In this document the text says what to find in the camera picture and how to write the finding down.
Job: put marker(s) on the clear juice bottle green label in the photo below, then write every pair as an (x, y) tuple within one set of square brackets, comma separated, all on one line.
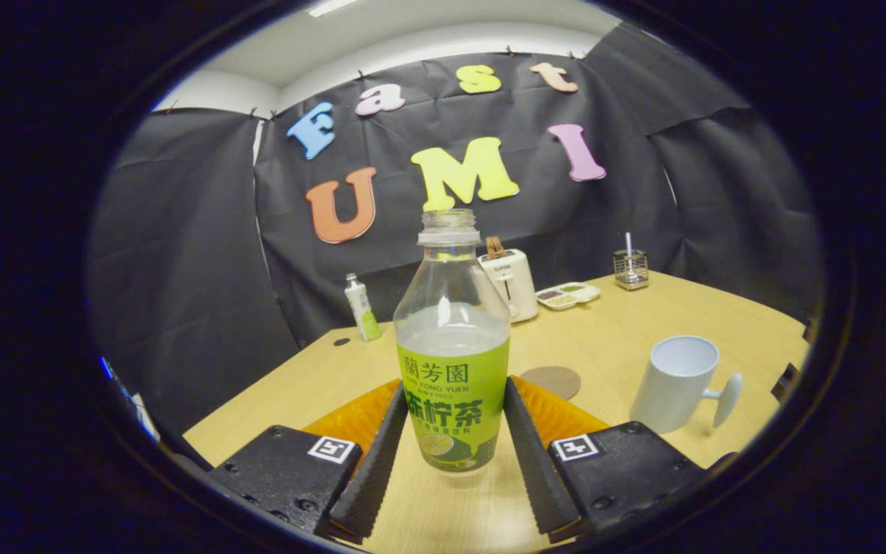
[(451, 400)]

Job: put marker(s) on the wooden table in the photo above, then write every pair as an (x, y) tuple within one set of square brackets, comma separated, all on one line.
[(604, 338)]

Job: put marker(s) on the black backdrop cloth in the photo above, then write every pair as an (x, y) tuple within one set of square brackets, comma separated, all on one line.
[(181, 269)]

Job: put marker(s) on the white toaster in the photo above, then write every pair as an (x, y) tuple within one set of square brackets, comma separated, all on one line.
[(518, 288)]

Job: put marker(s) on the brown bread slice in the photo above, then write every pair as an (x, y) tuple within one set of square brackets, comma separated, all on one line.
[(495, 248)]

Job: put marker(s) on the round brown coaster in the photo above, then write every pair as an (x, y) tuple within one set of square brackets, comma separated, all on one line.
[(554, 381)]

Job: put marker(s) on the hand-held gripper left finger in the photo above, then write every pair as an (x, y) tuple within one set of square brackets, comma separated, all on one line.
[(374, 469)]

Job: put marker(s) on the small white green bottle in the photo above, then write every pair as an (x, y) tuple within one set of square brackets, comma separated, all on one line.
[(362, 308)]

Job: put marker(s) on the long ceiling light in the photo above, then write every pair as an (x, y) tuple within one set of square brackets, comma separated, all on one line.
[(331, 7)]

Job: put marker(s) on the white cup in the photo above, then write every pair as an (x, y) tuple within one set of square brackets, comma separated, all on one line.
[(674, 385)]

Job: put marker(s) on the white divided snack tray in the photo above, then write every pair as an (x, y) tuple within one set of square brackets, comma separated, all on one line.
[(566, 296)]

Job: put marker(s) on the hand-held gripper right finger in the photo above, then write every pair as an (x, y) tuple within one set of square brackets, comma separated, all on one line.
[(535, 469)]

